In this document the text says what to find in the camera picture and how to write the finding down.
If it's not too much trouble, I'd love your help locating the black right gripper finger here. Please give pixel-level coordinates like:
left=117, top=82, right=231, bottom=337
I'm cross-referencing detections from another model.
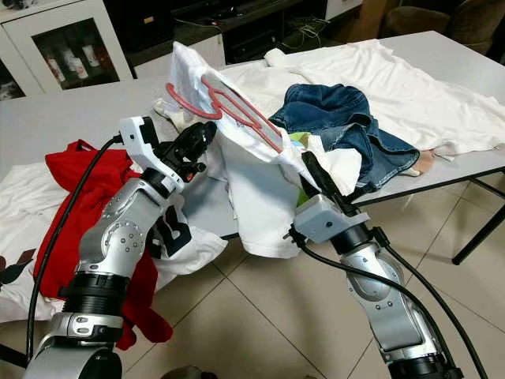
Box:
left=300, top=150, right=332, bottom=192
left=313, top=162, right=345, bottom=198

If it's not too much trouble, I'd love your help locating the pink wire clothes hanger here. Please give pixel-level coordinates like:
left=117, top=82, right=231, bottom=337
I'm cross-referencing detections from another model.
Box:
left=166, top=75, right=285, bottom=155

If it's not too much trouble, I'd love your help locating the blue denim garment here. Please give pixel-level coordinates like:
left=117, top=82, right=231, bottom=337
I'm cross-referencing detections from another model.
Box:
left=268, top=81, right=421, bottom=192

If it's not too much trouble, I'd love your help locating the white shirt with green print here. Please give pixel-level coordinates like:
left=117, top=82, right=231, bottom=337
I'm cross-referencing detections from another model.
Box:
left=170, top=41, right=364, bottom=260

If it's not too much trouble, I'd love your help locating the wide white drawer front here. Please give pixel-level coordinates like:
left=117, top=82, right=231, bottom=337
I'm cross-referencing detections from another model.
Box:
left=133, top=36, right=226, bottom=78

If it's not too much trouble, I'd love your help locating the dark brown tv bench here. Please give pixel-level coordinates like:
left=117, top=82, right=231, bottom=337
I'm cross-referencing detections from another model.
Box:
left=174, top=0, right=344, bottom=64

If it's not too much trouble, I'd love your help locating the large white shirt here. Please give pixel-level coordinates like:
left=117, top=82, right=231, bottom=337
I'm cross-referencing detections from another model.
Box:
left=221, top=38, right=505, bottom=159

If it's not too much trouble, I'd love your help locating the tall black speaker yellow label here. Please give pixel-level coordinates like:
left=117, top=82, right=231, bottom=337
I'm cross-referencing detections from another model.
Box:
left=103, top=0, right=174, bottom=56

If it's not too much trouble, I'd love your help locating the red shirt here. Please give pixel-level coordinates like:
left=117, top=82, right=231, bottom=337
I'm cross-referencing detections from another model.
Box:
left=45, top=141, right=174, bottom=351

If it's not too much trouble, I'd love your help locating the black table leg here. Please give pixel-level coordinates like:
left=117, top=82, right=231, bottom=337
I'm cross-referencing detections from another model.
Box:
left=0, top=343, right=29, bottom=369
left=452, top=225, right=505, bottom=265

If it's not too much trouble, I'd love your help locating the brown cardboard box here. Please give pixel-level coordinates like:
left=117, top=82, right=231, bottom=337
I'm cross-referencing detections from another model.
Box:
left=347, top=0, right=395, bottom=44

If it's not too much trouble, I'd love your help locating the small white drawer front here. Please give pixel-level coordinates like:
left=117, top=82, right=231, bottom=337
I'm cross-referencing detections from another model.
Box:
left=324, top=0, right=364, bottom=18

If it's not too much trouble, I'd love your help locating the brown armchair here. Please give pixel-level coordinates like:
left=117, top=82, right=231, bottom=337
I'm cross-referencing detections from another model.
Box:
left=385, top=0, right=505, bottom=54

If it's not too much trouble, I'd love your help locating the white glass door cabinet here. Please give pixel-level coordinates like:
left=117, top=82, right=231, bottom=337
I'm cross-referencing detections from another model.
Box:
left=0, top=0, right=133, bottom=99

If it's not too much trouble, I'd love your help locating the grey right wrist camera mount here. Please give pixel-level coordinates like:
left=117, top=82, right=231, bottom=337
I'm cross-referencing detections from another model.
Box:
left=294, top=193, right=370, bottom=244

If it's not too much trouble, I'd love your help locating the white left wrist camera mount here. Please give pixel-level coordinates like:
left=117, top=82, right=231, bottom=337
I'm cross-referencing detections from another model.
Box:
left=118, top=117, right=182, bottom=198

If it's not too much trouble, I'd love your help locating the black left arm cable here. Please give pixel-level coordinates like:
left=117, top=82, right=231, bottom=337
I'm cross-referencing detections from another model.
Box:
left=25, top=136, right=125, bottom=368

